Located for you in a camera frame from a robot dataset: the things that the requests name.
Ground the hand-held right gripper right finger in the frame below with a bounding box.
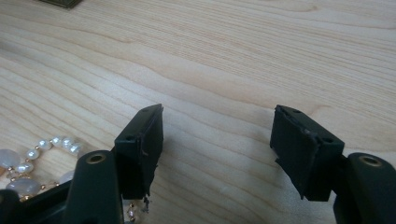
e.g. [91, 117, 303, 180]
[269, 104, 346, 203]

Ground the pearl bead bracelet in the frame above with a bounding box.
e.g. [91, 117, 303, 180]
[0, 134, 150, 223]

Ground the dark green box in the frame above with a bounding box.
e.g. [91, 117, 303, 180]
[38, 0, 84, 9]

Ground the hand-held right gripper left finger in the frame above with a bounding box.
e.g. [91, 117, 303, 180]
[114, 103, 164, 201]

